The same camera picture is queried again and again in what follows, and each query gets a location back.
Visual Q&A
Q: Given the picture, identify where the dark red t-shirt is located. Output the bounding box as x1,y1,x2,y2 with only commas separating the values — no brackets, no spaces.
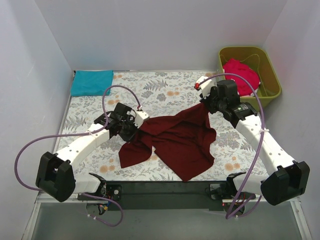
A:
118,103,217,182

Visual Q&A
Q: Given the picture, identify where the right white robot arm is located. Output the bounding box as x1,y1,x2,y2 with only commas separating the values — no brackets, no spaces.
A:
195,77,310,206

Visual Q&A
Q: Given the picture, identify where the bright pink t-shirt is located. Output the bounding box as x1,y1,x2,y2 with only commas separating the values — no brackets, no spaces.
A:
222,58,261,97

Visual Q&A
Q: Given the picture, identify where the folded teal t-shirt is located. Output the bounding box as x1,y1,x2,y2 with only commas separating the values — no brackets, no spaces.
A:
70,70,114,97

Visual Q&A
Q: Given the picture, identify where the olive green plastic bin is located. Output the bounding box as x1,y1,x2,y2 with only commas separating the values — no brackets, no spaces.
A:
218,46,282,108

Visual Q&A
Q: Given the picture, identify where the floral patterned table mat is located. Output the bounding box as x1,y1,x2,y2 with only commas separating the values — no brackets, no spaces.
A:
62,71,267,181

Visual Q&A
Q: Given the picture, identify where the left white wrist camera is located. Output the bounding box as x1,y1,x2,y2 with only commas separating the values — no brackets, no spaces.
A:
134,110,150,128

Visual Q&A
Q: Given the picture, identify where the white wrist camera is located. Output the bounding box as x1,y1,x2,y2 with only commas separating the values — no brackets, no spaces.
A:
134,110,150,128
194,76,217,99

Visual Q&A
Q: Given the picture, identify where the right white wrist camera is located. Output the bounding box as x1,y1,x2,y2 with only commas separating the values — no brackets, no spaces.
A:
194,76,217,99

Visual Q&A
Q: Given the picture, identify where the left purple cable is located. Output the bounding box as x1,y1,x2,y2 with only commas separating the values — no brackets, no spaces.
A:
14,84,143,228

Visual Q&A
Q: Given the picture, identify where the purple cable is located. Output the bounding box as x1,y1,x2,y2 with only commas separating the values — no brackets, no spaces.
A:
14,84,143,228
197,73,266,220

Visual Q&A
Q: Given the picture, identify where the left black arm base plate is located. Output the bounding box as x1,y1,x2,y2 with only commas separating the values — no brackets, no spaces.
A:
86,184,122,201

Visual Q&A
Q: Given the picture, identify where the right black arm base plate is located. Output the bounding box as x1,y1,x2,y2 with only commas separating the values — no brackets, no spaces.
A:
206,183,256,201

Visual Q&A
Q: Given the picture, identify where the aluminium frame rail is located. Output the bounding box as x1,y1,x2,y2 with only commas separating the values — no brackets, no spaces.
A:
35,194,301,204

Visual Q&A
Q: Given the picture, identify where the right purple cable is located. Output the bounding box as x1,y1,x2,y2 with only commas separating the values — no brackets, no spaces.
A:
197,73,266,220

